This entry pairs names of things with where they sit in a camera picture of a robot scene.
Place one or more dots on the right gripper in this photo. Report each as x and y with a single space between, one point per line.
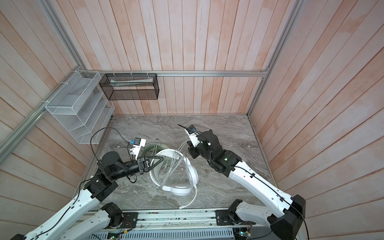
194 150

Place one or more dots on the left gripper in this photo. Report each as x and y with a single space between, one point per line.
144 164

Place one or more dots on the green headphones with cable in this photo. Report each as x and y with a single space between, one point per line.
152 149

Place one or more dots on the white headphones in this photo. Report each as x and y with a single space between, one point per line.
175 176

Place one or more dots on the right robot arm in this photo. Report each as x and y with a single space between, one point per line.
282 213

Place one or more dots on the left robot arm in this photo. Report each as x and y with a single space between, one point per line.
61 226

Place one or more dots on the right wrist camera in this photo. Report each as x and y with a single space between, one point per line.
193 135

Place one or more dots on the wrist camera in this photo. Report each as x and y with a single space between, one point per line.
135 147
193 135

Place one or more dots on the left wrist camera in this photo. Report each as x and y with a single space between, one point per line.
135 147

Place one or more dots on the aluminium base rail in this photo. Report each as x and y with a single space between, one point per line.
246 222

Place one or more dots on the black wire mesh basket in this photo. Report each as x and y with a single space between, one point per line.
131 86

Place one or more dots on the white wire mesh shelf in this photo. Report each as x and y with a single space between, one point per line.
83 112

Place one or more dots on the aluminium frame bar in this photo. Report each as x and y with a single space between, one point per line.
172 73

